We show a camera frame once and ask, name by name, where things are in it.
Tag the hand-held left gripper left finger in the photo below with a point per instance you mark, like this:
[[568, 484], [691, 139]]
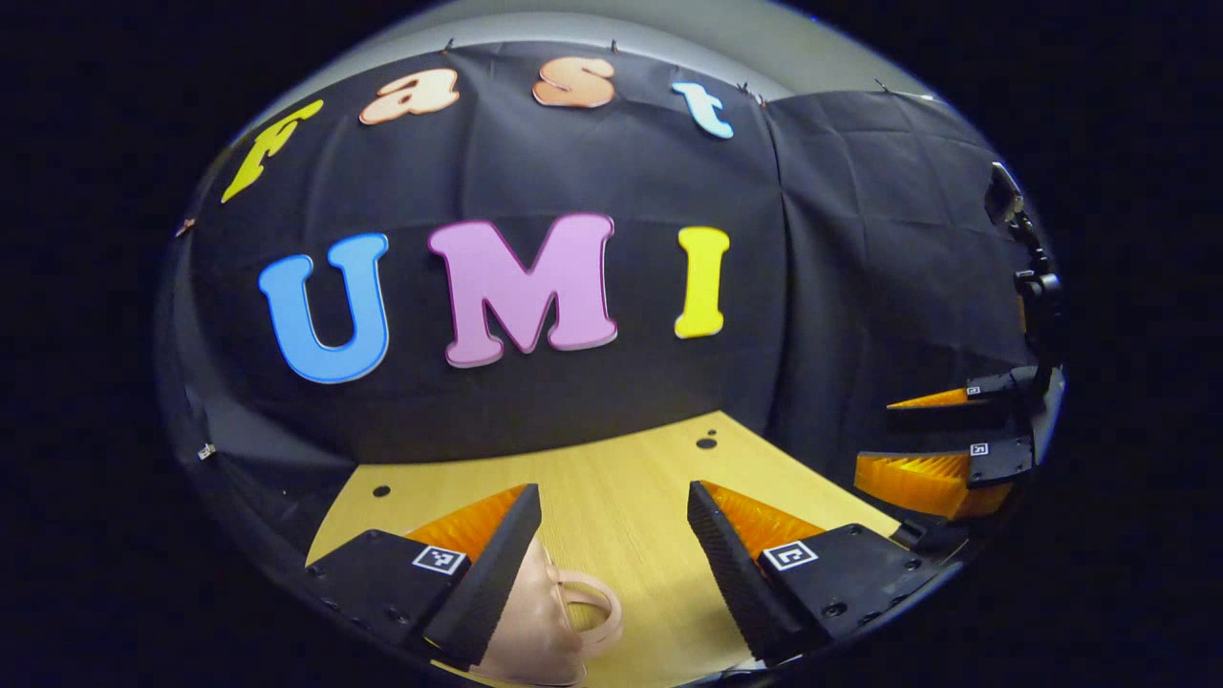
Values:
[[497, 564]]

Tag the copper clip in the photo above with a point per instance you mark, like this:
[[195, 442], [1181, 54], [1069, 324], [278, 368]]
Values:
[[185, 227]]

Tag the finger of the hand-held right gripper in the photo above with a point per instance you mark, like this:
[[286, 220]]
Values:
[[1003, 388], [998, 461]]

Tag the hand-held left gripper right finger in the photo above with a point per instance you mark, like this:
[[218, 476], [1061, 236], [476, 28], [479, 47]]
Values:
[[731, 573]]

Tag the black backdrop cloth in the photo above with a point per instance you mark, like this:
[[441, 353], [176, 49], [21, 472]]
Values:
[[592, 162]]

